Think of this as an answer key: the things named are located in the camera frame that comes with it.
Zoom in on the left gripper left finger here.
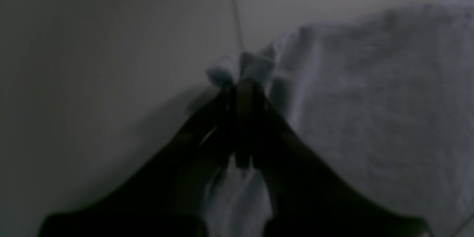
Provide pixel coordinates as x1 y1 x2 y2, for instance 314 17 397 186
38 84 235 237

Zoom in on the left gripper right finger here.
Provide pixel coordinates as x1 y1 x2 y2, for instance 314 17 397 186
252 82 433 237

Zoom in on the grey T-shirt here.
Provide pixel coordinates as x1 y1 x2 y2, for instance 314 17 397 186
207 1 474 237

